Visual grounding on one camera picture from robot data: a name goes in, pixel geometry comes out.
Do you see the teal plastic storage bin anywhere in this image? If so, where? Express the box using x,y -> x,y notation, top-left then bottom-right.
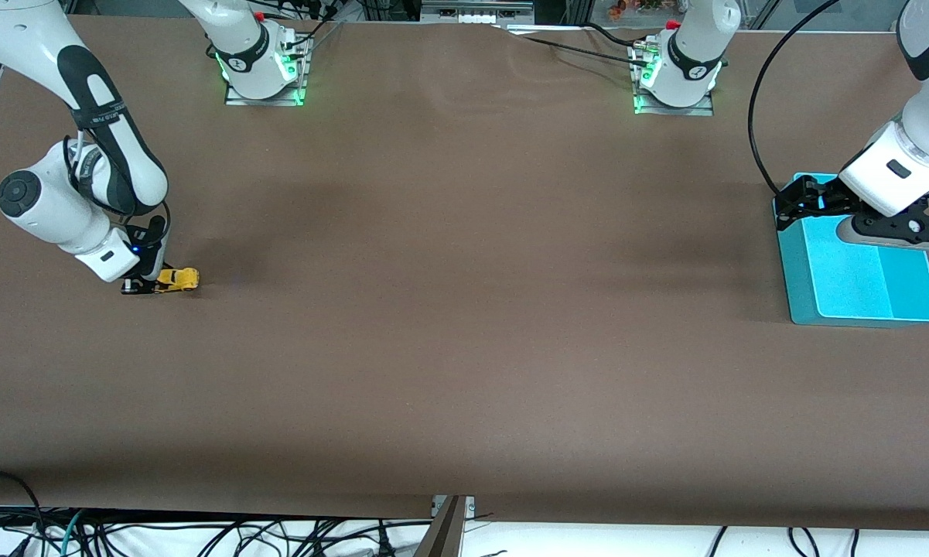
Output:
774,173 -> 929,326

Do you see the orange background object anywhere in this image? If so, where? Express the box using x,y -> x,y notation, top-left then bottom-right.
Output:
607,0 -> 670,20

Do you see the yellow beetle toy car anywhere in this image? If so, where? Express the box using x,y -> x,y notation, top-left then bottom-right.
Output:
157,268 -> 200,293

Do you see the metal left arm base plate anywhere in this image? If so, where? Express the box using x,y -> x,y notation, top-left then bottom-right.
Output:
632,40 -> 715,117

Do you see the long black table cable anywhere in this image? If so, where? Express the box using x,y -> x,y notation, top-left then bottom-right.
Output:
499,22 -> 654,63

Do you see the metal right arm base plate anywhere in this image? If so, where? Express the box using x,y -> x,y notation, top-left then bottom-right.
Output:
224,37 -> 308,107

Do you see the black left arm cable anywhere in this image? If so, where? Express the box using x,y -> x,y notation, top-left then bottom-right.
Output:
748,0 -> 844,198

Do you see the black floor cable tangle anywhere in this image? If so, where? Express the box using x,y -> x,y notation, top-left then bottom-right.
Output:
85,517 -> 434,557

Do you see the silver table edge bracket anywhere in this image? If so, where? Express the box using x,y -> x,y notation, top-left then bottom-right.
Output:
432,495 -> 476,519

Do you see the brown table support post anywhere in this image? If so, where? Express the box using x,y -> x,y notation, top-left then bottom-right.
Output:
414,496 -> 466,557

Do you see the teal floor cable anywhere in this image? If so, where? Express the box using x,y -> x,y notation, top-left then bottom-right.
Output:
60,511 -> 87,557

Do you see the black looped floor cable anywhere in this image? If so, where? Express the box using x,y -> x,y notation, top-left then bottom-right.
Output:
0,470 -> 45,557

